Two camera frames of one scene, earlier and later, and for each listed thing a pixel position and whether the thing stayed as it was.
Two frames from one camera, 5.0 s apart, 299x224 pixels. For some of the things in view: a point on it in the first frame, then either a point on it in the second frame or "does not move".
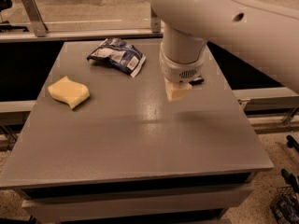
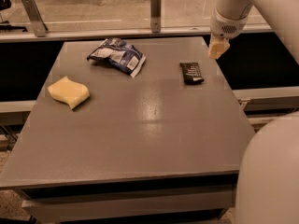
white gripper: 180,69 -> 226,26
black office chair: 6,3 does not move
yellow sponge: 68,91 does not move
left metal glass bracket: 38,24 does not move
